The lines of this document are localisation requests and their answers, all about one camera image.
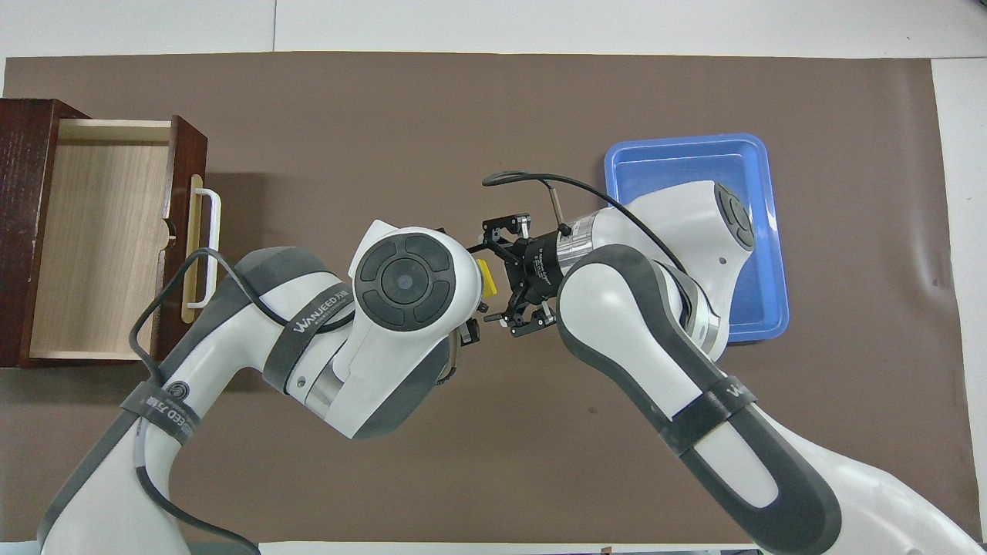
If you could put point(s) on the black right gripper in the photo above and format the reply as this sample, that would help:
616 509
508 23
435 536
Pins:
536 270

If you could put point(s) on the yellow cube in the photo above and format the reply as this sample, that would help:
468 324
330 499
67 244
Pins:
488 277

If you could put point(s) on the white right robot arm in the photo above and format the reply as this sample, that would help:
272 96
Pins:
632 324

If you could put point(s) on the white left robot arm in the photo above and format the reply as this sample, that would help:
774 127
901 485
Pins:
231 362

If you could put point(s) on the brown table mat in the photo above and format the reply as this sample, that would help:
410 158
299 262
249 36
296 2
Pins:
385 116

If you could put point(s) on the blue plastic tray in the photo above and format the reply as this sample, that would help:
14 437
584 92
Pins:
671 166

